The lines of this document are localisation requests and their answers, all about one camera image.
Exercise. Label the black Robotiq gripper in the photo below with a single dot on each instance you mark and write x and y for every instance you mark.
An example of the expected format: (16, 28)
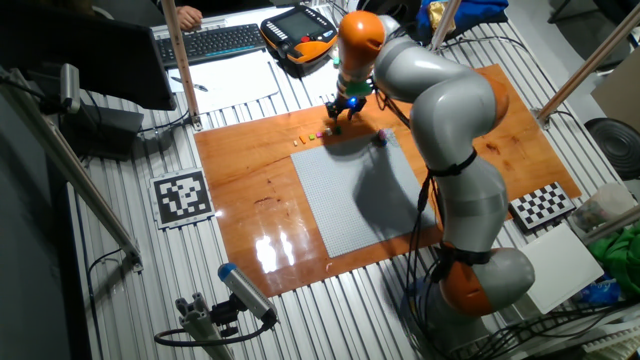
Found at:
(346, 103)

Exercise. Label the light pink Lego brick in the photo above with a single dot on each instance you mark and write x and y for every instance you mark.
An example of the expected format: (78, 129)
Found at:
(382, 133)

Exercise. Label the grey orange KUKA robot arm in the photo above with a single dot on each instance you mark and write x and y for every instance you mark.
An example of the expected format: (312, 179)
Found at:
(450, 115)

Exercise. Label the grey Lego baseplate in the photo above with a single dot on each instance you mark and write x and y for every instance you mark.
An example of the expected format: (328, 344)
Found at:
(340, 200)

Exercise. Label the person hand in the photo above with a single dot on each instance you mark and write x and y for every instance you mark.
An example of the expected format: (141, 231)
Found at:
(189, 17)

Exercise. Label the white paper sheet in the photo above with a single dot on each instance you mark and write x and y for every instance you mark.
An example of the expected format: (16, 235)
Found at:
(235, 85)
(320, 75)

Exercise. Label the white rounded plastic object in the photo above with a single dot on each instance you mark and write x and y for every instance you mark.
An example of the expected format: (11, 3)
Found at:
(336, 47)

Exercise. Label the orange black teach pendant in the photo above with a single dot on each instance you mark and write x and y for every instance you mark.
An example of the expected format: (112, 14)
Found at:
(300, 35)

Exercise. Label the black round spool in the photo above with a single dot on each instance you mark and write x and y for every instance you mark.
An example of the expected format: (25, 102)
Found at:
(395, 7)

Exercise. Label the large wooden board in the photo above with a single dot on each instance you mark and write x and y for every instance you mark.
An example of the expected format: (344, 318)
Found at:
(250, 200)

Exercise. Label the gold foil bag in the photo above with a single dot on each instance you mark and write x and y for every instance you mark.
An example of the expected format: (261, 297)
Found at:
(439, 15)

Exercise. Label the black computer keyboard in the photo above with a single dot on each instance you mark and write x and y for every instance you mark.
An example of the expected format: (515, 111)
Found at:
(210, 45)

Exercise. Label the dark pen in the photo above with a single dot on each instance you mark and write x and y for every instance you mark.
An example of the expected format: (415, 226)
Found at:
(190, 84)

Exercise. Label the blue cloth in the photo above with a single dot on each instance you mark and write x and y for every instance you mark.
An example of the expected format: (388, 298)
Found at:
(475, 15)

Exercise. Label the black white fiducial marker plate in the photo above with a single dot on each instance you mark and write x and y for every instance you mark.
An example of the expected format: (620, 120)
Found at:
(182, 197)

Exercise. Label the black white checkerboard plate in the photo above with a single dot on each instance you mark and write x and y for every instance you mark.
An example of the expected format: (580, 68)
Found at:
(541, 205)

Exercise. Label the black computer box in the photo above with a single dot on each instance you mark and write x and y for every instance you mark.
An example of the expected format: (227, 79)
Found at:
(105, 132)

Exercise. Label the white foam board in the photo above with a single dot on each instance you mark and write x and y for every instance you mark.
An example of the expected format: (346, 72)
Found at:
(560, 270)

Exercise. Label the black computer monitor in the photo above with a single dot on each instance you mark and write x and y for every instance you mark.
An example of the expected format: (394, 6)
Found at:
(75, 50)

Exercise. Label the clear plastic container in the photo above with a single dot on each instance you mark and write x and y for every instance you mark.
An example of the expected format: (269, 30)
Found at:
(602, 207)

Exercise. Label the black ribbed round disc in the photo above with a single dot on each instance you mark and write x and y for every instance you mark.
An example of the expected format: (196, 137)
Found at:
(617, 147)

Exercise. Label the green cloth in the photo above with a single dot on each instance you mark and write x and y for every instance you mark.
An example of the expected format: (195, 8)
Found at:
(620, 255)

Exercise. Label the blue plastic bag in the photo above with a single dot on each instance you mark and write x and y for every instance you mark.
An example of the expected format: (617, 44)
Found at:
(600, 292)

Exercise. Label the green printed camera mount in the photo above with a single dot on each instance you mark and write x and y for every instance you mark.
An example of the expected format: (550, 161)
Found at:
(357, 89)

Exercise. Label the aluminium frame strut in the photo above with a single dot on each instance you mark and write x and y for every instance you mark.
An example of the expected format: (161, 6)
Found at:
(180, 65)
(612, 225)
(445, 22)
(70, 165)

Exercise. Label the silver camera with blue cap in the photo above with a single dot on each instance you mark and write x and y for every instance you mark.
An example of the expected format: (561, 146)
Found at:
(247, 292)

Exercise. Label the metal frame post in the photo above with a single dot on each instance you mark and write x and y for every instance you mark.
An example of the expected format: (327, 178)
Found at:
(590, 62)

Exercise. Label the aluminium camera mount profile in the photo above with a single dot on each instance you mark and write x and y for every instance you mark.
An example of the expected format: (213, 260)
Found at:
(200, 325)

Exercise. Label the silver depth camera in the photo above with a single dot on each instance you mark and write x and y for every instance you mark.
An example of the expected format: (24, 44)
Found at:
(70, 87)

